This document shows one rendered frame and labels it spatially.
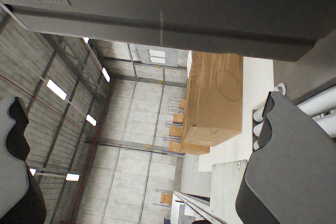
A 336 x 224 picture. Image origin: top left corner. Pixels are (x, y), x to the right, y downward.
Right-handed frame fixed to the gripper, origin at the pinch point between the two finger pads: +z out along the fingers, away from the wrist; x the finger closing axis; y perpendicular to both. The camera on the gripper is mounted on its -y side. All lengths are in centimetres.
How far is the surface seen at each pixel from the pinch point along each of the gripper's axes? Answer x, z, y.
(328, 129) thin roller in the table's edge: 15.4, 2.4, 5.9
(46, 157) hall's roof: -653, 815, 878
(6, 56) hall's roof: -614, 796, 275
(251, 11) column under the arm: 8.3, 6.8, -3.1
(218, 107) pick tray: 12.9, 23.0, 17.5
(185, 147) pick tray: 9, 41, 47
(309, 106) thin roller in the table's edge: 15.8, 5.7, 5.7
